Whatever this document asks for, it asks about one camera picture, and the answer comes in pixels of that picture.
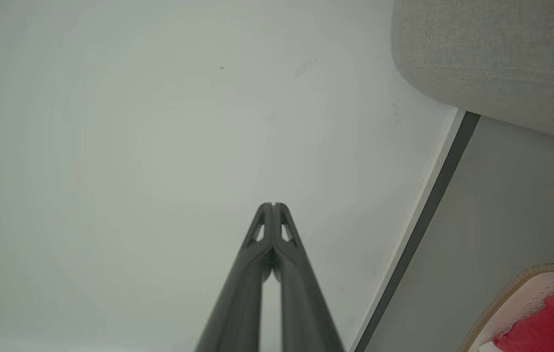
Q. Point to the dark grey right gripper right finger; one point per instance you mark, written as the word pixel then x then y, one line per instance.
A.
pixel 301 303

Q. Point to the white perforated laundry basket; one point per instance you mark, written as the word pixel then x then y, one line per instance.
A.
pixel 526 293

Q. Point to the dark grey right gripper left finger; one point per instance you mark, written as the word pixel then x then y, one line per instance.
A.
pixel 245 293

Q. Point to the red garment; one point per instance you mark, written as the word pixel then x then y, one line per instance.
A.
pixel 550 327

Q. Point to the white and black baseboard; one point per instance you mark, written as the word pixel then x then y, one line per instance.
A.
pixel 426 210

